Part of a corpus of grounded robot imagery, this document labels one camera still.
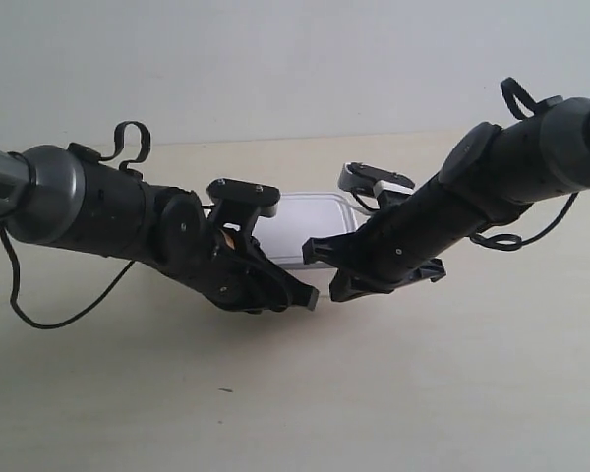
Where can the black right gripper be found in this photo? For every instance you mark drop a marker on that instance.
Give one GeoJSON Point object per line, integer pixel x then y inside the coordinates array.
{"type": "Point", "coordinates": [397, 246]}

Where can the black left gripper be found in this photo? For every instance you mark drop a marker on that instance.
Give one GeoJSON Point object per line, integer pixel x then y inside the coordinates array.
{"type": "Point", "coordinates": [222, 263]}

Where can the white lidded plastic container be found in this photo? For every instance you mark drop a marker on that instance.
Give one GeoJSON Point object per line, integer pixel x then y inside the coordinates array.
{"type": "Point", "coordinates": [299, 217]}

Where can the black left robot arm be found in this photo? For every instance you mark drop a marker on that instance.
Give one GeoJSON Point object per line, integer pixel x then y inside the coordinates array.
{"type": "Point", "coordinates": [65, 198]}

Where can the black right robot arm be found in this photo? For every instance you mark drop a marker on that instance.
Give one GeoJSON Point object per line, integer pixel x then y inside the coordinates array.
{"type": "Point", "coordinates": [490, 178]}

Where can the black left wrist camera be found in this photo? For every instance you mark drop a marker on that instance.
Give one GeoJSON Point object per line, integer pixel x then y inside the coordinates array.
{"type": "Point", "coordinates": [241, 203]}

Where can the grey white right wrist camera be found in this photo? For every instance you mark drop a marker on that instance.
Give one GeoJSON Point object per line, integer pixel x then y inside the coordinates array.
{"type": "Point", "coordinates": [386, 187]}

